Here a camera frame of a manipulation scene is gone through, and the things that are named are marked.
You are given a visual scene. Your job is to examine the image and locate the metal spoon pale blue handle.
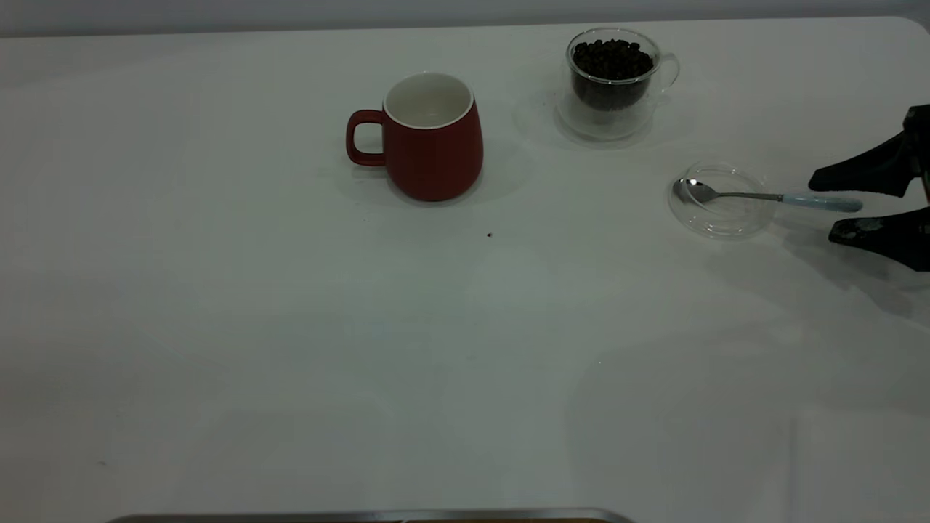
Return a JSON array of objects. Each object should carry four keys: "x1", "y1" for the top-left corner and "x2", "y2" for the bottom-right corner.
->
[{"x1": 672, "y1": 178, "x2": 864, "y2": 214}]

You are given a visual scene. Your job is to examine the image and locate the clear round glass dish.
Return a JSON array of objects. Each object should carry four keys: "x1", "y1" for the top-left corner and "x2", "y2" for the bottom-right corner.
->
[{"x1": 667, "y1": 163, "x2": 775, "y2": 241}]

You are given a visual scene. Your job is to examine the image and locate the red ceramic mug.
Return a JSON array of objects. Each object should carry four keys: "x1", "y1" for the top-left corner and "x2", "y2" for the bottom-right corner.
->
[{"x1": 345, "y1": 71, "x2": 485, "y2": 203}]

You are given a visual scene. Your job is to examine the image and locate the dark coffee beans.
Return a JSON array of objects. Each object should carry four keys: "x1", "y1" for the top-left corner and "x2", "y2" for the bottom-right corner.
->
[{"x1": 572, "y1": 38, "x2": 655, "y2": 112}]

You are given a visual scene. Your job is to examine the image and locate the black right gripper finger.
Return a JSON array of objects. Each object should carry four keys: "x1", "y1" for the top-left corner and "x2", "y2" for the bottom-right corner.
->
[
  {"x1": 828, "y1": 207, "x2": 930, "y2": 273},
  {"x1": 809, "y1": 105, "x2": 930, "y2": 198}
]

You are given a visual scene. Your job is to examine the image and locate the clear glass cup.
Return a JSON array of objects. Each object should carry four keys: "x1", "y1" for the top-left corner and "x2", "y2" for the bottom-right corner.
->
[{"x1": 556, "y1": 28, "x2": 681, "y2": 141}]

